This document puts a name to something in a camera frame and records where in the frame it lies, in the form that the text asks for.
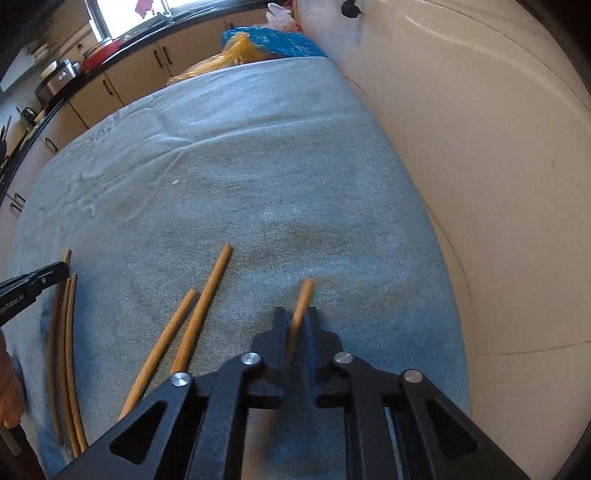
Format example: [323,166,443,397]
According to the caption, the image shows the kitchen window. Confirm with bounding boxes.
[90,0,273,38]

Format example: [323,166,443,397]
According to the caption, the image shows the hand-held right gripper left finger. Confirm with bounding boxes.
[55,306,291,480]

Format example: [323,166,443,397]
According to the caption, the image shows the beige base cabinets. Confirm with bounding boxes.
[0,16,278,259]

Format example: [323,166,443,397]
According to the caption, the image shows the grey-blue towel tablecloth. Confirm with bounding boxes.
[7,55,472,480]

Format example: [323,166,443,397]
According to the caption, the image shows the red basin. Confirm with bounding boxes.
[81,38,122,72]

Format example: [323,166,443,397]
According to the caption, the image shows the long light wooden chopstick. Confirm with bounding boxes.
[170,244,234,374]
[117,288,198,421]
[286,278,317,365]

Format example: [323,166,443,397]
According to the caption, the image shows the black kitchen countertop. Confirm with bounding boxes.
[0,9,273,195]

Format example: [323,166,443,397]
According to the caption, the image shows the stainless steel countertop appliance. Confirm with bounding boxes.
[34,58,83,104]

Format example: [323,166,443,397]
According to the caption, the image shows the white plastic bag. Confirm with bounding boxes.
[265,2,296,32]

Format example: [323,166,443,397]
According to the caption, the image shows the person's left hand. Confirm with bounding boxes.
[0,332,25,430]

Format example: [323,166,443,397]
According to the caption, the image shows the yellow plastic bag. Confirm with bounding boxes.
[166,32,273,85]

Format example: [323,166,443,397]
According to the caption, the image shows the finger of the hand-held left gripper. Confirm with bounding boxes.
[9,262,69,296]

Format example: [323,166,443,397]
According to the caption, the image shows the blue plastic bag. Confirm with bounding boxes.
[222,27,329,61]

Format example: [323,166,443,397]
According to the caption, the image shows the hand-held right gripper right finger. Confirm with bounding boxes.
[305,306,532,480]

